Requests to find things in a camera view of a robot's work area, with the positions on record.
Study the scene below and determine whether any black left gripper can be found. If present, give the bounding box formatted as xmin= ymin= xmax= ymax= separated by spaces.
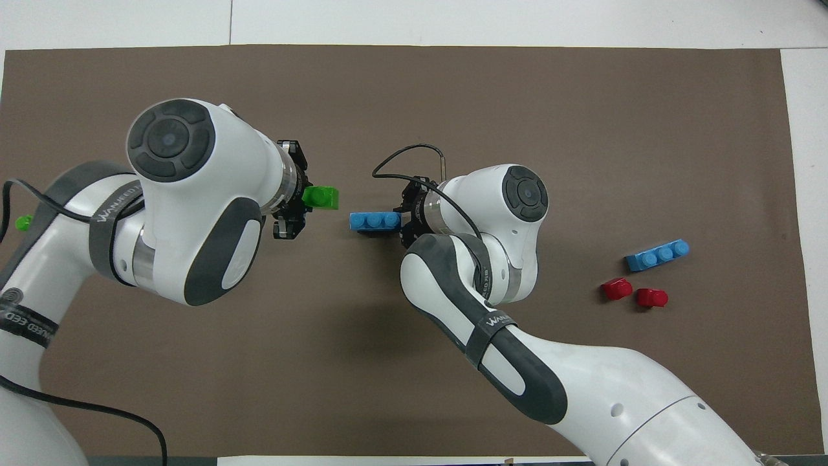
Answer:
xmin=275 ymin=140 xmax=316 ymax=240

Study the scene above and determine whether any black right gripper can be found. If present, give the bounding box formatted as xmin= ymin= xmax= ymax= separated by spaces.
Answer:
xmin=370 ymin=178 xmax=433 ymax=250

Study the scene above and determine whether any blue three-stud toy brick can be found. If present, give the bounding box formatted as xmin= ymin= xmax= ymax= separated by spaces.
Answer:
xmin=625 ymin=239 xmax=691 ymax=272
xmin=349 ymin=212 xmax=402 ymax=235

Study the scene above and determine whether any brown table mat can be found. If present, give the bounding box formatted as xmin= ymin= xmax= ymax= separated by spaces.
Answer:
xmin=0 ymin=44 xmax=825 ymax=458

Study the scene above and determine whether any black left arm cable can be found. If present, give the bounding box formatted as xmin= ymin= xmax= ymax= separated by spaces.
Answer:
xmin=0 ymin=179 xmax=169 ymax=466

